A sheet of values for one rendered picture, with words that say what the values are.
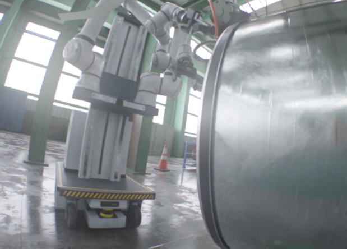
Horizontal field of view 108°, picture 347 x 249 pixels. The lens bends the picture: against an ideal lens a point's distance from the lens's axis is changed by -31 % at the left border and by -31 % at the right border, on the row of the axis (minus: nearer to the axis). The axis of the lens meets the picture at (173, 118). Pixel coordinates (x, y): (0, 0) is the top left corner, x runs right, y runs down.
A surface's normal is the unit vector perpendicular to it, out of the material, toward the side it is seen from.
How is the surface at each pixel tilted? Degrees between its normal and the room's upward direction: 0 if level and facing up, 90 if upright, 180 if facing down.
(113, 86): 90
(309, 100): 89
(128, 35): 90
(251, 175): 105
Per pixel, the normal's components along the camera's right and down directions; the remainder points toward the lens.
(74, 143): 0.58, -0.04
